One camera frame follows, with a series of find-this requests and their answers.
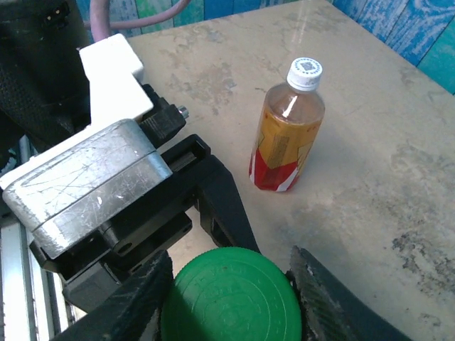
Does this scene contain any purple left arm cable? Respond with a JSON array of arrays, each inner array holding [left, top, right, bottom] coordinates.
[[83, 0, 189, 40]]

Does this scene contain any amber drink bottle red label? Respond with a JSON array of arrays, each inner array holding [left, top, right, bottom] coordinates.
[[247, 56, 326, 193]]

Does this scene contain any white silver left wrist camera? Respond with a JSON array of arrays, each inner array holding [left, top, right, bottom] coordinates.
[[0, 33, 174, 260]]

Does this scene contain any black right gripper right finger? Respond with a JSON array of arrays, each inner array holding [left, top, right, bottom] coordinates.
[[286, 244, 413, 341]]

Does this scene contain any white printed bottle cap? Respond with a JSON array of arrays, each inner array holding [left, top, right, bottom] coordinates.
[[286, 56, 325, 92]]

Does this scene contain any green bottle cap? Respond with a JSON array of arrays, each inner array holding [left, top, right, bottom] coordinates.
[[159, 247, 303, 341]]

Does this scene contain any aluminium front frame rail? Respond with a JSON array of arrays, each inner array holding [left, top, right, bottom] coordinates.
[[0, 136, 77, 341]]

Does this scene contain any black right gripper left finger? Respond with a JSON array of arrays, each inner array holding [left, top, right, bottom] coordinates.
[[62, 250, 175, 341]]

